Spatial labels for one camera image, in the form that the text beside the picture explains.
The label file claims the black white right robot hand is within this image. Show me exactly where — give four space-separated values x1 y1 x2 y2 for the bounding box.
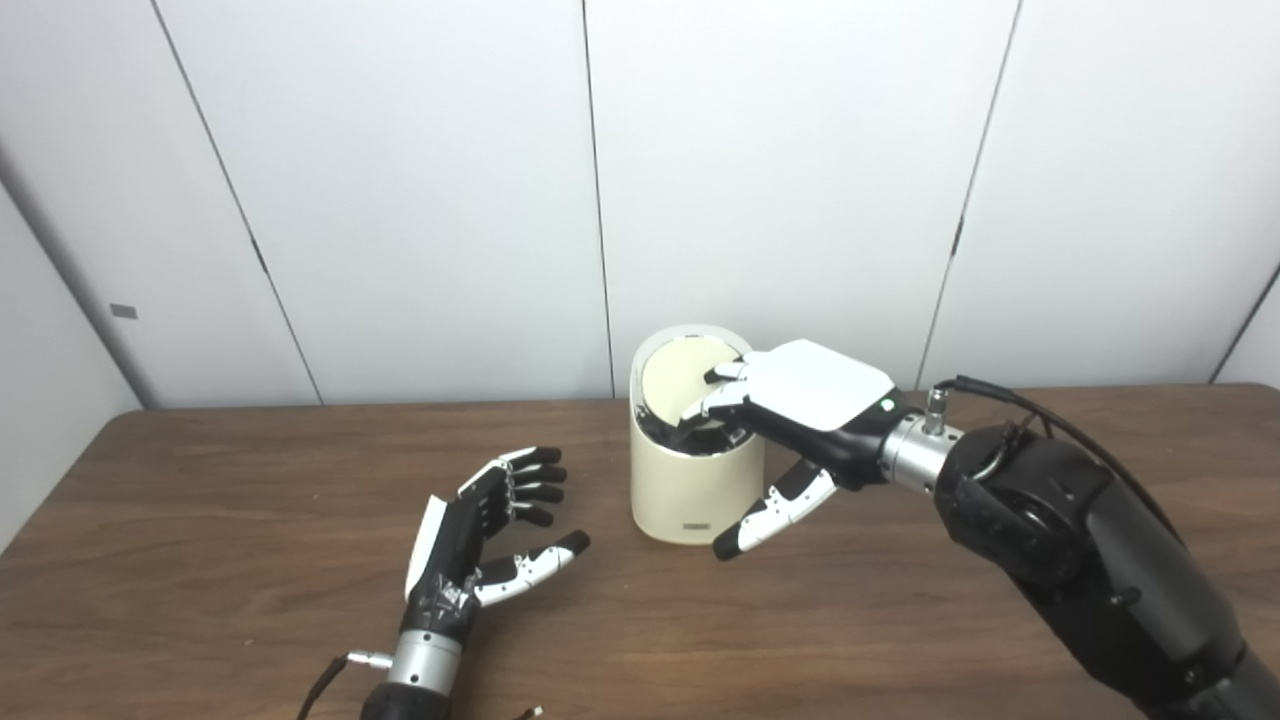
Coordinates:
683 339 921 562

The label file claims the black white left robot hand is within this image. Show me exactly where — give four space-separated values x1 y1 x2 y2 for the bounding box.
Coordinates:
403 446 591 641

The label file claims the round cream bin lid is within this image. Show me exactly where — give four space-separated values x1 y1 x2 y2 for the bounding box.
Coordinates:
640 337 746 429

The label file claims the cream-colored desktop bin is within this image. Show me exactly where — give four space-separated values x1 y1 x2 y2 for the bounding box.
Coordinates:
629 324 766 546

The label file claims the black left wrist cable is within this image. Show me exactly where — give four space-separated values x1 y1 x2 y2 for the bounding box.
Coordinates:
295 650 394 720

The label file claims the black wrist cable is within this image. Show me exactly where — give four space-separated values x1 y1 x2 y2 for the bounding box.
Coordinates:
295 650 394 720
925 375 1183 541

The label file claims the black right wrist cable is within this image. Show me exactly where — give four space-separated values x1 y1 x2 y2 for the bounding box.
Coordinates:
925 375 1183 541

